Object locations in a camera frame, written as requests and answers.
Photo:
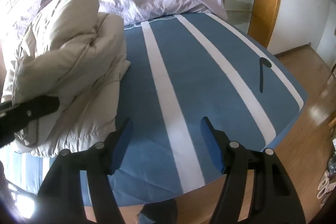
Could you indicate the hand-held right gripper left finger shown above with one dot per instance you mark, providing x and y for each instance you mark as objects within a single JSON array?
[{"x": 123, "y": 142}]

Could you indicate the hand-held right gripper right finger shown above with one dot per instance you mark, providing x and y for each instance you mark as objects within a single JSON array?
[{"x": 210, "y": 145}]

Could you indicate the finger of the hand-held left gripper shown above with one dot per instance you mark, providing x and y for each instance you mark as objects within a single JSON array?
[{"x": 39, "y": 107}]

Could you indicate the beige puffer jacket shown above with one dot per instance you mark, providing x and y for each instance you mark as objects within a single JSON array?
[{"x": 73, "y": 56}]

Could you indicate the blue white striped bed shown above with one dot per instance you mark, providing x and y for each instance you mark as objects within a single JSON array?
[{"x": 210, "y": 69}]

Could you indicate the person's right leg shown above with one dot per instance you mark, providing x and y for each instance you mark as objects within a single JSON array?
[{"x": 157, "y": 211}]

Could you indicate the white slipper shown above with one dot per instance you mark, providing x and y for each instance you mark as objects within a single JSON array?
[
  {"x": 321, "y": 190},
  {"x": 327, "y": 178}
]

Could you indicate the white wall socket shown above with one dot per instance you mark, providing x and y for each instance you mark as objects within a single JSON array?
[{"x": 8, "y": 3}]

